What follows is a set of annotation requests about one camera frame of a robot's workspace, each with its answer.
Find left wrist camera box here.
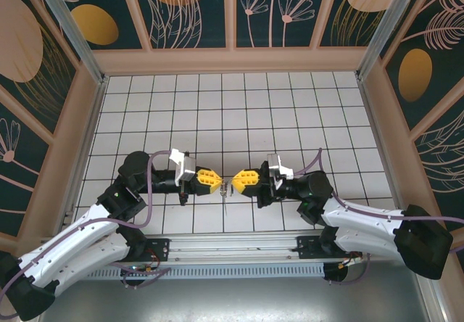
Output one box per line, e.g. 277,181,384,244
169,148,198,188

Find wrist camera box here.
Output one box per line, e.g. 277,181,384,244
266,152,294,189
169,148,198,188

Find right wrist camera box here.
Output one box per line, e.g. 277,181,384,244
266,152,294,189

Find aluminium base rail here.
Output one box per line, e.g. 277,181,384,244
167,233,300,265

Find red black wire bundle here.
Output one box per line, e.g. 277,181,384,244
144,251,162,274
339,256,365,269

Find perforated grey cable duct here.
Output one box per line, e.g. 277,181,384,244
86,263,326,281

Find aluminium corner post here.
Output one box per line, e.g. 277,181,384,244
355,0,434,81
30,0,109,85

